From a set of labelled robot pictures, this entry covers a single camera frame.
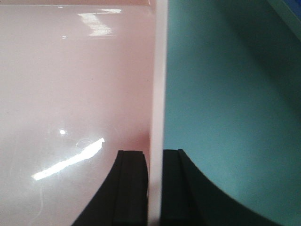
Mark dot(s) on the teal plastic bin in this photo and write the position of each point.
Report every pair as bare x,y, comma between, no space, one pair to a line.
233,99

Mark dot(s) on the pink plastic bin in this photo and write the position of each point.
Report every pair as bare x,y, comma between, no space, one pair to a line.
79,81

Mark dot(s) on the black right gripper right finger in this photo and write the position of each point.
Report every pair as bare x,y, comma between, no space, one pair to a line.
189,198

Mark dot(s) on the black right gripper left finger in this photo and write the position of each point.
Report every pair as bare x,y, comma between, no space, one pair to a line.
122,198

